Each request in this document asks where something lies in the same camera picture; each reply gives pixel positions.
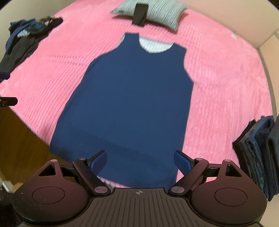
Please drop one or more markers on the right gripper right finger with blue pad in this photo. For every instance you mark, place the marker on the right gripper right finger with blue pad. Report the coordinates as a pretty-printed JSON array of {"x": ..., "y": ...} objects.
[{"x": 192, "y": 170}]

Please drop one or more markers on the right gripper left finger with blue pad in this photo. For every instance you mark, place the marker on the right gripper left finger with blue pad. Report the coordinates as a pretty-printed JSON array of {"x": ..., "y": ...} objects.
[{"x": 88, "y": 169}]

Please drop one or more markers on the navy blue sleeveless top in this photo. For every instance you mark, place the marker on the navy blue sleeveless top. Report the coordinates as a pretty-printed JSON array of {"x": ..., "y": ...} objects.
[{"x": 133, "y": 102}]

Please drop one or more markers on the dark clothes pile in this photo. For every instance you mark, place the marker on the dark clothes pile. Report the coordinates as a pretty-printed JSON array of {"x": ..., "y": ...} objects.
[{"x": 25, "y": 36}]

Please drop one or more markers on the brown wooden bedside cabinet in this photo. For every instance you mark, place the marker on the brown wooden bedside cabinet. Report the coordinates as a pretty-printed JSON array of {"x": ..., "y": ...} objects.
[{"x": 22, "y": 152}]

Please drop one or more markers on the folded blue jeans stack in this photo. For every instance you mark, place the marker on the folded blue jeans stack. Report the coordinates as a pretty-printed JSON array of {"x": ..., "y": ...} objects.
[{"x": 257, "y": 151}]

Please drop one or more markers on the pink fluffy bed blanket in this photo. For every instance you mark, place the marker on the pink fluffy bed blanket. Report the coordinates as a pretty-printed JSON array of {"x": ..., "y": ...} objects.
[{"x": 230, "y": 86}]

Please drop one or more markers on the grey striped pillow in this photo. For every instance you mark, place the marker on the grey striped pillow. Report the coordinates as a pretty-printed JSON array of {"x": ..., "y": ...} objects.
[{"x": 163, "y": 12}]

